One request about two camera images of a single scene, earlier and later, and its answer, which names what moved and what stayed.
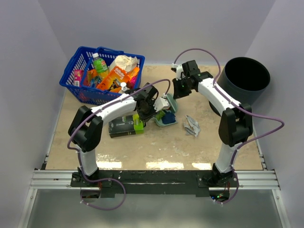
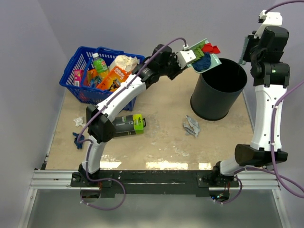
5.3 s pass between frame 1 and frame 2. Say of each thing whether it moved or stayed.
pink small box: stayed
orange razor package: stayed
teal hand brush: moved
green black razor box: stayed
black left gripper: moved
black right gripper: moved
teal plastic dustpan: moved
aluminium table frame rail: stayed
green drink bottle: stayed
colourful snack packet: stayed
